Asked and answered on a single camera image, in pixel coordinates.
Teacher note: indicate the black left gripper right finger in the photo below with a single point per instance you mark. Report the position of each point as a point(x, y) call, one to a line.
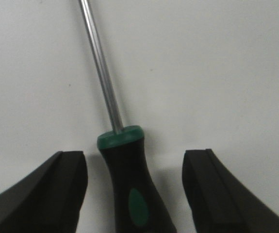
point(219, 202)

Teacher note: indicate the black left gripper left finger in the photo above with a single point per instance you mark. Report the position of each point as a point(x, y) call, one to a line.
point(49, 199)

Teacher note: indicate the green black handle screwdriver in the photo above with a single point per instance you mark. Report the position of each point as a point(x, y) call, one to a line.
point(139, 207)

